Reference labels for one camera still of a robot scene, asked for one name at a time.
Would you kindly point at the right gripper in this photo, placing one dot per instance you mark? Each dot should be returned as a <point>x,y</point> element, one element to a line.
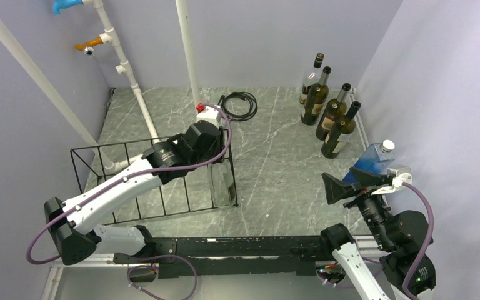
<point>335,189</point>

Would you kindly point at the blue square glass bottle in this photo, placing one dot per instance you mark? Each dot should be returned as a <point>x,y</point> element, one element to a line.
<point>377,157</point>

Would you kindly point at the dark green wine bottle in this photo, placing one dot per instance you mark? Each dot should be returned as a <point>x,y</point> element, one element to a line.
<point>340,132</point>

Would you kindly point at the olive green wine bottle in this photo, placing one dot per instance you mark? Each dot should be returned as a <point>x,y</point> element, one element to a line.
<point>335,108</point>

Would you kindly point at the clear glass bottle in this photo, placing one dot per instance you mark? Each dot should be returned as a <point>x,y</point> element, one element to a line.
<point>221,183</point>

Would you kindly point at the black wire wine rack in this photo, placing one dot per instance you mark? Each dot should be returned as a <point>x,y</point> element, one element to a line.
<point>165,161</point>

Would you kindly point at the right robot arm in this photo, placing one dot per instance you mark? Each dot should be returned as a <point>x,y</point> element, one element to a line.
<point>404,237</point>

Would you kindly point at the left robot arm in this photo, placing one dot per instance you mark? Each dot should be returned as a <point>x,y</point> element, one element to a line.
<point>75,245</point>

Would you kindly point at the dark wine bottle grey cap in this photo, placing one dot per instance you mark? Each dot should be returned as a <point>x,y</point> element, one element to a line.
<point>316,98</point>

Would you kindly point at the clear bottle black cap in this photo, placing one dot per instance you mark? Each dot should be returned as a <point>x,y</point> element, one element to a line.
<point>311,76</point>

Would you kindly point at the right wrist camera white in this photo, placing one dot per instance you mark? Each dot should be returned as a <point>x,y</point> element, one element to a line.
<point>398,175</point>

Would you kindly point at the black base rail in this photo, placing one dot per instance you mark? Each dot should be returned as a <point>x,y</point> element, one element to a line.
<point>219,256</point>

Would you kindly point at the white pvc pipe frame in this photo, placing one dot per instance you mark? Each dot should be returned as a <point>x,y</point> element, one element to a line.
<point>110,37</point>

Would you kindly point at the blue tap handle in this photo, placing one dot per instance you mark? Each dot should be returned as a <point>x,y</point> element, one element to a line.
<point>58,5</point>

